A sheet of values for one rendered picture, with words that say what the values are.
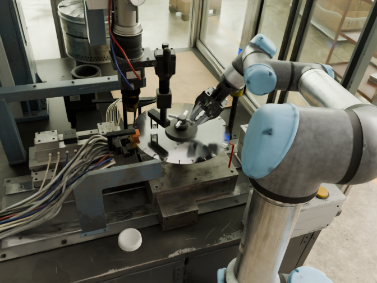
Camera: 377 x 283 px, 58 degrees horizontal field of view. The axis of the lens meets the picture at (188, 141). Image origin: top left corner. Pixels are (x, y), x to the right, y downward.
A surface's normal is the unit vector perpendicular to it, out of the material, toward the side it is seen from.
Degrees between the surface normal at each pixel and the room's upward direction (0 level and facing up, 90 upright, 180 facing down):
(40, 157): 90
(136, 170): 90
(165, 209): 0
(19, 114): 90
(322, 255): 0
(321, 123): 17
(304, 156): 69
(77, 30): 90
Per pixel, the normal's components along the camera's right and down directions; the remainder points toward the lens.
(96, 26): 0.33, 0.62
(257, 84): -0.05, 0.63
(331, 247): 0.07, -0.77
